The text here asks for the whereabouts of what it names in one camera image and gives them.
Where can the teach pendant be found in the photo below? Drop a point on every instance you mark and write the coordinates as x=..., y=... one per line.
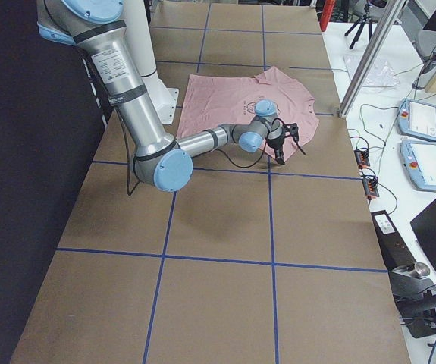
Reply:
x=417, y=119
x=419, y=159

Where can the black power box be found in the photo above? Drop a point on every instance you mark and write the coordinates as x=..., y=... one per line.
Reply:
x=393, y=248

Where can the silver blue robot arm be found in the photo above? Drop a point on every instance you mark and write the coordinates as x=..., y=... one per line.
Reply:
x=114, y=38

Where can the lower teach pendant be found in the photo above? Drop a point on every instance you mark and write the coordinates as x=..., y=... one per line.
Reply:
x=419, y=159

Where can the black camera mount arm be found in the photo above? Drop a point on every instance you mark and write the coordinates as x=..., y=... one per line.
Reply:
x=415, y=298

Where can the orange connector block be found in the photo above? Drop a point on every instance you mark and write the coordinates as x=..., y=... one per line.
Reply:
x=362, y=158
x=370, y=186

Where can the aluminium frame post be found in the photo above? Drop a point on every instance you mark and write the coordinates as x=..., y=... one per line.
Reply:
x=380, y=34

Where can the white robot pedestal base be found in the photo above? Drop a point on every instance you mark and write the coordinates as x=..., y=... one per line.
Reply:
x=139, y=43

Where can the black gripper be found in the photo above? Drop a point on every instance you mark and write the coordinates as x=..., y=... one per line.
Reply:
x=276, y=144

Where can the clear plastic bag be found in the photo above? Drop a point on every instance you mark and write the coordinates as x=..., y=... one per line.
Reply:
x=381, y=74

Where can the black camera tripod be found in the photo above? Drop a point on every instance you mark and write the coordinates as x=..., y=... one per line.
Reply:
x=363, y=21

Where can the pink Snoopy t-shirt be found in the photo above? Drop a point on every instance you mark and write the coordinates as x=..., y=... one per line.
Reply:
x=213, y=101

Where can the lower orange connector block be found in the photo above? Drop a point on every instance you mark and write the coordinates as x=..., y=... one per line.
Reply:
x=370, y=186

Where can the upper teach pendant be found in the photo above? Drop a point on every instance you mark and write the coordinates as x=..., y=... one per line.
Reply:
x=417, y=119

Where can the red fire extinguisher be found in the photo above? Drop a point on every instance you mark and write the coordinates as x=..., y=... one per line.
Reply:
x=327, y=10

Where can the upper orange connector block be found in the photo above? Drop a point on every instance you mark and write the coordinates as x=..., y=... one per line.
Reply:
x=362, y=158

